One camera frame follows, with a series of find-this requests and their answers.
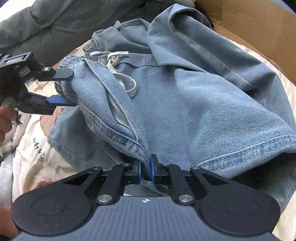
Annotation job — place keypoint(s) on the black garment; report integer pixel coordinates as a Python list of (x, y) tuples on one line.
[(148, 10)]

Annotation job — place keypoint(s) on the dark grey pillow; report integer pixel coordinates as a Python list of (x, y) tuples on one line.
[(52, 29)]

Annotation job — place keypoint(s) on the person right hand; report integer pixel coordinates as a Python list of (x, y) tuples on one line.
[(8, 228)]

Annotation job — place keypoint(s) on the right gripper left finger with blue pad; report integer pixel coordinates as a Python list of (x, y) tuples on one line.
[(116, 180)]

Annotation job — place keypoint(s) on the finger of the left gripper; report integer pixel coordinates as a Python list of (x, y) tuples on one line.
[(50, 74), (32, 103)]

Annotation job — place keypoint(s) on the cream bear print bedsheet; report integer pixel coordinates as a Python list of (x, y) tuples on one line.
[(35, 159)]

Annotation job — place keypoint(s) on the brown cardboard sheet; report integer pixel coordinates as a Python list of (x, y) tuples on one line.
[(263, 26)]

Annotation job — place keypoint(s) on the person left hand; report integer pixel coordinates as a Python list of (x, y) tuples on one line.
[(7, 116)]

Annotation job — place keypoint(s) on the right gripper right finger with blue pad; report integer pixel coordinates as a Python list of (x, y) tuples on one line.
[(173, 177)]

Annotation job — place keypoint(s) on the light blue denim shorts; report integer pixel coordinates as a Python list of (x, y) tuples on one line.
[(175, 88)]

